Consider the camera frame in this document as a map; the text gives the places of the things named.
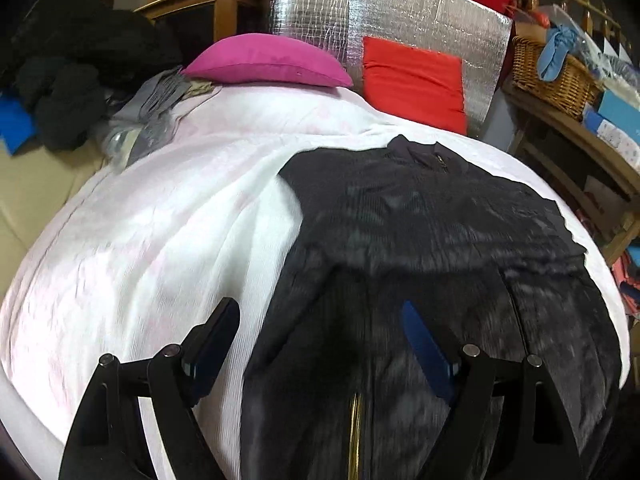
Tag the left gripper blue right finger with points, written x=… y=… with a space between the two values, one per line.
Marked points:
x=437 y=368

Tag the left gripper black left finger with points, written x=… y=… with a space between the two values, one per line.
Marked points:
x=206 y=347

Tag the black quilted jacket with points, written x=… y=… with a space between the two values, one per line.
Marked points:
x=406 y=240

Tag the black clothes pile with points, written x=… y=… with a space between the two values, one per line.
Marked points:
x=64 y=59

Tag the white pink bed blanket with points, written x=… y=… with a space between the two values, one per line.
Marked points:
x=92 y=385

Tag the cream sofa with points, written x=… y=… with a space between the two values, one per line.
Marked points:
x=35 y=185

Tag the wooden side table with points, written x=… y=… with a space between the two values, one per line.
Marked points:
x=566 y=155

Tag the grey folded garment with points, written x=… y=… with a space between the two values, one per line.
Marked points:
x=134 y=129

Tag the red pillow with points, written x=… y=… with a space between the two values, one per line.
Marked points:
x=420 y=85

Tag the white patterned tissue pack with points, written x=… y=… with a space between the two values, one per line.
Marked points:
x=623 y=144

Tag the blue garment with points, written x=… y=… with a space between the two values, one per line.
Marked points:
x=16 y=125

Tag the magenta pillow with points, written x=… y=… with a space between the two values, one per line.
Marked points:
x=268 y=58

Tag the light blue cardboard box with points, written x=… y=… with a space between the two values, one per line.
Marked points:
x=621 y=114

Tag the blue cloth in basket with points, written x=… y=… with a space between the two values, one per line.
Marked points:
x=560 y=42

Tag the silver foil insulation panel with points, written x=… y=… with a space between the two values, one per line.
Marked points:
x=462 y=28

